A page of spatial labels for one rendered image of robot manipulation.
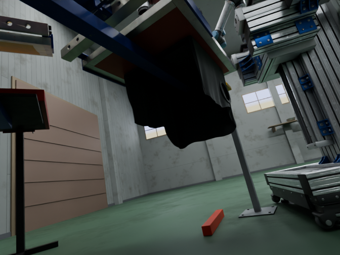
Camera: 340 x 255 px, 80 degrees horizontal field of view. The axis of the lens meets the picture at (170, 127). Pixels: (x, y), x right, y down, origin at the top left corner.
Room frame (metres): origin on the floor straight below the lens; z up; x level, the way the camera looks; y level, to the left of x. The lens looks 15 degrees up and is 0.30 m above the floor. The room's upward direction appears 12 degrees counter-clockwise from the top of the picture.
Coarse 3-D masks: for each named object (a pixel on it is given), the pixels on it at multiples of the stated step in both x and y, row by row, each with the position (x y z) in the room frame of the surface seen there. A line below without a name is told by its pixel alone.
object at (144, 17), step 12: (168, 0) 0.61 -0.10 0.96; (180, 0) 0.61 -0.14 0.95; (156, 12) 0.65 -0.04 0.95; (168, 12) 0.66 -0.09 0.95; (192, 12) 0.68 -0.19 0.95; (132, 24) 0.71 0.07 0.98; (144, 24) 0.69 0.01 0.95; (192, 24) 0.75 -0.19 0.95; (132, 36) 0.75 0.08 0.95; (204, 36) 0.85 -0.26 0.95; (216, 48) 0.96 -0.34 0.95; (84, 60) 0.87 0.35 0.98; (96, 60) 0.85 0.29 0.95; (228, 60) 1.12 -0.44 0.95; (228, 72) 1.28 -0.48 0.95
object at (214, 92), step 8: (192, 40) 0.81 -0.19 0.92; (192, 48) 0.82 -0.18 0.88; (200, 48) 0.89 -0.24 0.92; (200, 56) 0.87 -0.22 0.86; (208, 56) 0.99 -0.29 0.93; (200, 64) 0.85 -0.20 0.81; (208, 64) 0.96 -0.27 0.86; (216, 64) 1.10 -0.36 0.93; (200, 72) 0.82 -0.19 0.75; (208, 72) 0.93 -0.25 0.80; (216, 72) 1.06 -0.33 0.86; (208, 80) 0.91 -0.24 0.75; (216, 80) 1.03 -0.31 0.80; (224, 80) 1.20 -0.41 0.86; (208, 88) 0.89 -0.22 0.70; (216, 88) 1.01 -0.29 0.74; (224, 88) 1.17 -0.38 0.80; (216, 96) 1.00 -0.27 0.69; (224, 96) 1.07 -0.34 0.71; (224, 104) 1.07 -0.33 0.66
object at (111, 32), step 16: (32, 0) 0.43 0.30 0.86; (48, 0) 0.43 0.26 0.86; (64, 0) 0.47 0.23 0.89; (48, 16) 0.48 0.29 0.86; (64, 16) 0.50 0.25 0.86; (80, 16) 0.52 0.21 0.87; (96, 16) 0.57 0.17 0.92; (80, 32) 0.57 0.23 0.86; (96, 32) 0.58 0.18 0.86; (112, 32) 0.63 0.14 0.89; (112, 48) 0.68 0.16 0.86; (128, 48) 0.70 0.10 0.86; (144, 64) 0.83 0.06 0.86; (160, 64) 0.91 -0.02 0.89; (176, 80) 1.06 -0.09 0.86
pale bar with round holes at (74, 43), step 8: (120, 0) 0.62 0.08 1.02; (128, 0) 0.61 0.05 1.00; (136, 0) 0.61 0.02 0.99; (144, 0) 0.62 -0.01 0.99; (112, 8) 0.65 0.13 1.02; (120, 8) 0.63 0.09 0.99; (128, 8) 0.64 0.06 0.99; (136, 8) 0.64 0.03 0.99; (112, 16) 0.66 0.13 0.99; (120, 16) 0.67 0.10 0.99; (112, 24) 0.70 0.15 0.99; (72, 40) 0.78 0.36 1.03; (80, 40) 0.76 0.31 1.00; (88, 40) 0.76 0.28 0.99; (64, 48) 0.82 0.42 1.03; (72, 48) 0.79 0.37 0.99; (80, 48) 0.80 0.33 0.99; (64, 56) 0.83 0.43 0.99; (72, 56) 0.84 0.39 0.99
